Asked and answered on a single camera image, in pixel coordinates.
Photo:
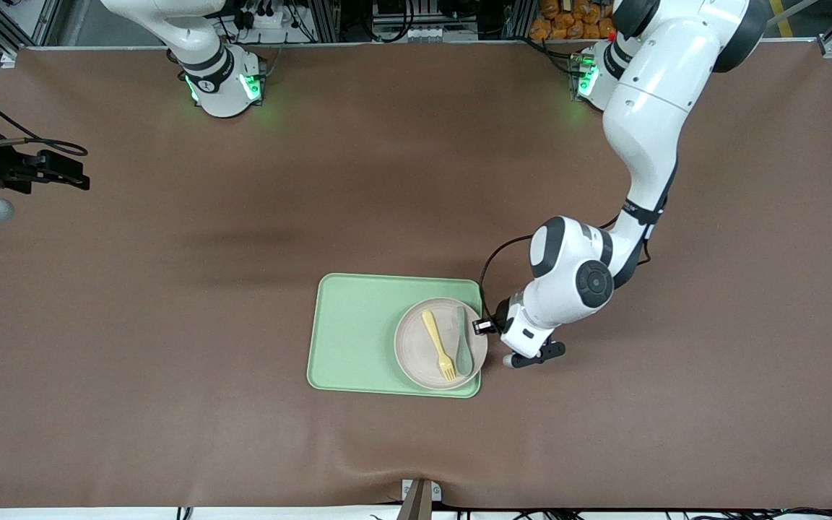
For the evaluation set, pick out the brown table mat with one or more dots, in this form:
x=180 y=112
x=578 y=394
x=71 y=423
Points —
x=170 y=361

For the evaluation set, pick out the white power strip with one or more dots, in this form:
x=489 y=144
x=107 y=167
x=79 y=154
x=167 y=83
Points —
x=264 y=20

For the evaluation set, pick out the orange snack packets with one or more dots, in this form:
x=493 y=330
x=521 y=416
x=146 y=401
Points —
x=553 y=22

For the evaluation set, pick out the yellow plastic fork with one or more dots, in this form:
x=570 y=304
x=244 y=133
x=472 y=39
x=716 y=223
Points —
x=436 y=339

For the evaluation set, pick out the green plastic spoon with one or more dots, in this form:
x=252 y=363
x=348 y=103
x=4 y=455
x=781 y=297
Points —
x=464 y=357

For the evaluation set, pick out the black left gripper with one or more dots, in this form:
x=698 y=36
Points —
x=502 y=314

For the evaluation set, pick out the beige round plate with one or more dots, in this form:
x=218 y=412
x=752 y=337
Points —
x=416 y=354

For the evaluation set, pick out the metal bracket mount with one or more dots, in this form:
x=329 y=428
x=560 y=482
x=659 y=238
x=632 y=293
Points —
x=419 y=495

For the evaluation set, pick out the white connector strip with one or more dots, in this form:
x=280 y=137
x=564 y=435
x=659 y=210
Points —
x=416 y=33

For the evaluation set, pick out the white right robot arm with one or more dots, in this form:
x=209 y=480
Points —
x=221 y=87

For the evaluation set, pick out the light green rectangular tray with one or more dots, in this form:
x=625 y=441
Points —
x=351 y=332

